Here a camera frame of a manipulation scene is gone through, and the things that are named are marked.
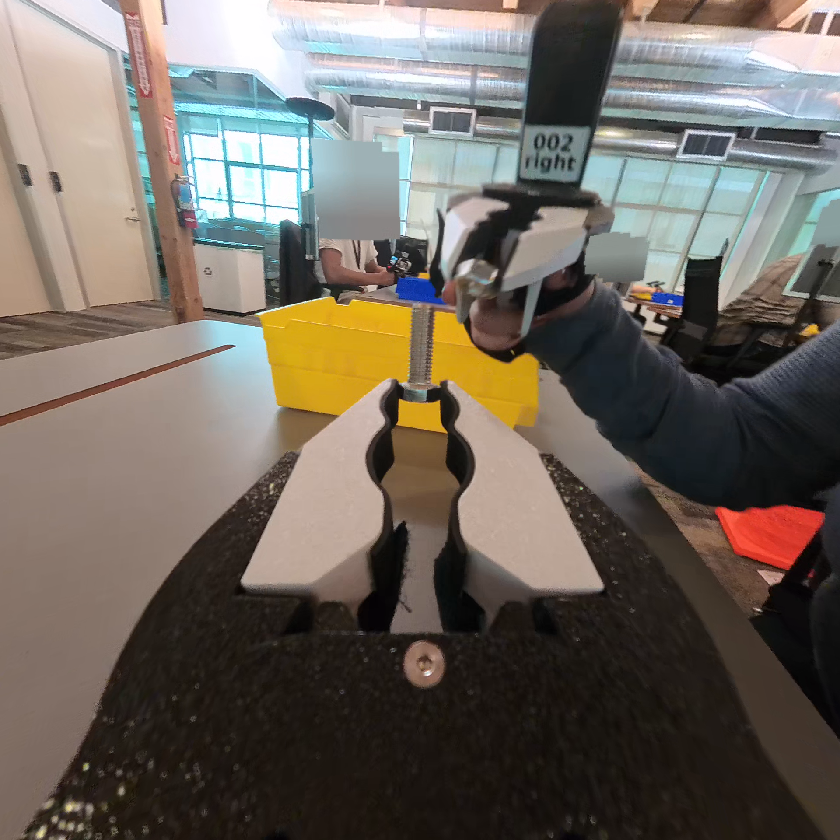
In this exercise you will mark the orange plastic object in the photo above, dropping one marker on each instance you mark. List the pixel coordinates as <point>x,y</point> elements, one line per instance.
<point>768,535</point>

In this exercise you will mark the person's right hand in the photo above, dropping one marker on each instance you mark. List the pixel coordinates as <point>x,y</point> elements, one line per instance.
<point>495,328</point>

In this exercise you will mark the blue plastic bin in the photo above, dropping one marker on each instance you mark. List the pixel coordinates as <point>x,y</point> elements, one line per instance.
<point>413,289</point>

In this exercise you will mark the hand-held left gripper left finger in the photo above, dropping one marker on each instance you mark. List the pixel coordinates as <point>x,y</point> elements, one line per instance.
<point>315,525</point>

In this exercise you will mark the black office chair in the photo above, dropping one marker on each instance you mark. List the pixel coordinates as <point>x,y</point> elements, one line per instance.
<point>702,289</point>
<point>292,262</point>

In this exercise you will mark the yellow plastic bin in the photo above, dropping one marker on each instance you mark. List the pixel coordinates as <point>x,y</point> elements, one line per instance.
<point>328,328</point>
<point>315,367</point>
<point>315,400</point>

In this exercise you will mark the red fire extinguisher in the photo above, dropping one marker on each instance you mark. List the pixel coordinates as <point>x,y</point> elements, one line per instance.
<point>186,200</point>

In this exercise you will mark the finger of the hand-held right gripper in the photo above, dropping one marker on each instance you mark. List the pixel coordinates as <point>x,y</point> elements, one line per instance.
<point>463,226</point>
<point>551,243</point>

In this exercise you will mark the silver air duct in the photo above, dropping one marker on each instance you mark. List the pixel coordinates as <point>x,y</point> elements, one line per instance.
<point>426,79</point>
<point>394,26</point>

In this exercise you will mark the person's right forearm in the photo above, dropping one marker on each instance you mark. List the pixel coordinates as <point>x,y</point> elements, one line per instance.
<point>689,420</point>

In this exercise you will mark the steel hex nut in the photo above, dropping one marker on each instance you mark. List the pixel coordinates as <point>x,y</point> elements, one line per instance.
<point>420,394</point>

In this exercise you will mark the steel hex bolt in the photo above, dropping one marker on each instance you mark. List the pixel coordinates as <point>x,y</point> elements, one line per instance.
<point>422,348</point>

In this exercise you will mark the black floor lamp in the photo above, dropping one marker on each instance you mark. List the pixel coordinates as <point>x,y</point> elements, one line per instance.
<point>310,108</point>

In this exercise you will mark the wooden post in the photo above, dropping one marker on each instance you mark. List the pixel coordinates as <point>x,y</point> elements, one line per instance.
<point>170,197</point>

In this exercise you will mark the brown fabric heap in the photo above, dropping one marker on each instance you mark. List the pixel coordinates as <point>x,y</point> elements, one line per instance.
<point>768,295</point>

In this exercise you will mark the white air vent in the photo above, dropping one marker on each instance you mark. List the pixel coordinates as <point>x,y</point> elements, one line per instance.
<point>705,144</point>
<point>453,121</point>

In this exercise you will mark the short red sign strip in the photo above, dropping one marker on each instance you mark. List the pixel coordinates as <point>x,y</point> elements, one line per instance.
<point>171,139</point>

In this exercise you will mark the white door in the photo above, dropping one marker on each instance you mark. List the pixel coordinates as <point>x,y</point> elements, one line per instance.
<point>98,164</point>
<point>19,262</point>

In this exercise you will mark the computer monitor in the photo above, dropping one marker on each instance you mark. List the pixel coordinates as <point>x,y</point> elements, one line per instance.
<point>310,223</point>

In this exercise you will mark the long red sign strip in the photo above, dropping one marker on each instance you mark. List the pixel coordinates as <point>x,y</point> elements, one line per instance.
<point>139,52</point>

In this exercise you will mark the white recycling cabinet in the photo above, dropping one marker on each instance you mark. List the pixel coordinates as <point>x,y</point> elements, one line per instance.
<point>229,279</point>

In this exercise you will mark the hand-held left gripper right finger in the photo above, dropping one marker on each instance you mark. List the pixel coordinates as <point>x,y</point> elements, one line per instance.
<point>525,525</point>

